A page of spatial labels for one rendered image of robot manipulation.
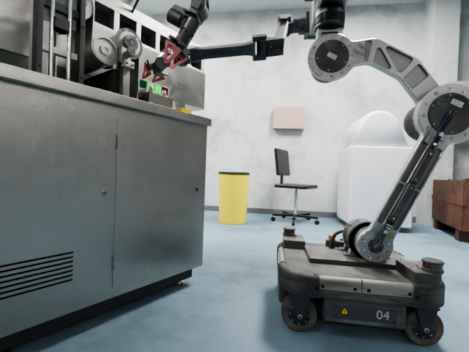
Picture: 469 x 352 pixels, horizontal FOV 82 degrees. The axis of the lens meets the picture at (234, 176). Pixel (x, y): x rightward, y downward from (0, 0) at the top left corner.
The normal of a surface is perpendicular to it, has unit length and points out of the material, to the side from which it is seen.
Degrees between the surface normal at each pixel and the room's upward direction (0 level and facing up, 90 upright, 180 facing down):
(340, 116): 90
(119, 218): 90
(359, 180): 90
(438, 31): 90
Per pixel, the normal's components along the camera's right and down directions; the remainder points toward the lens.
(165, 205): 0.80, 0.04
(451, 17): -0.14, 0.00
